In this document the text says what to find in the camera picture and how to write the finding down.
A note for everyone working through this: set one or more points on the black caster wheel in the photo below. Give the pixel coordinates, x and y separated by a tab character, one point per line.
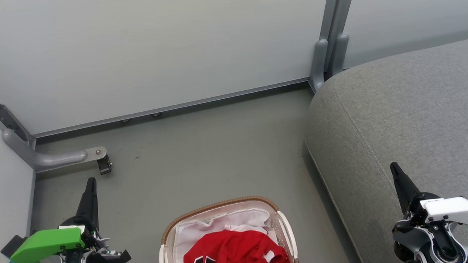
104	165

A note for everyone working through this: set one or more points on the red printed garment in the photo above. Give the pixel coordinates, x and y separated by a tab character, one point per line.
238	250

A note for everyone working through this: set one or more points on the grey tubular partition foot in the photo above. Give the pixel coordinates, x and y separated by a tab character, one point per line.
48	158

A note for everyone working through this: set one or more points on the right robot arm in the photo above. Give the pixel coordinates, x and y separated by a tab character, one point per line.
432	247

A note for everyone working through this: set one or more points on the white cloth garment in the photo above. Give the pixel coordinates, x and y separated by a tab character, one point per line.
206	229

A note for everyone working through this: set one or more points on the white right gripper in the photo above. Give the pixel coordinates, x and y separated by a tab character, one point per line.
451	209

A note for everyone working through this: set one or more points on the aluminium partition base rail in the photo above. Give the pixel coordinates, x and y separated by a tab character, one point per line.
171	107

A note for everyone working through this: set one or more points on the white wicker-rimmed laundry basket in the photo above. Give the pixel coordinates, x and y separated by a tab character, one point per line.
221	204

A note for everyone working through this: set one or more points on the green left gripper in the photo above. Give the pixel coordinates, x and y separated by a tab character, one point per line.
47	243

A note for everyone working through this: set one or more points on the dark metal hinge bracket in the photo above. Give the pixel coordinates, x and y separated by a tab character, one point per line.
8	120

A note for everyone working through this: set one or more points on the grey partition corner post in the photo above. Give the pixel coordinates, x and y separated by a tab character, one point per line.
319	62

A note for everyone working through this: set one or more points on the grey fabric sofa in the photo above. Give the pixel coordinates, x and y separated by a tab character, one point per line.
393	114

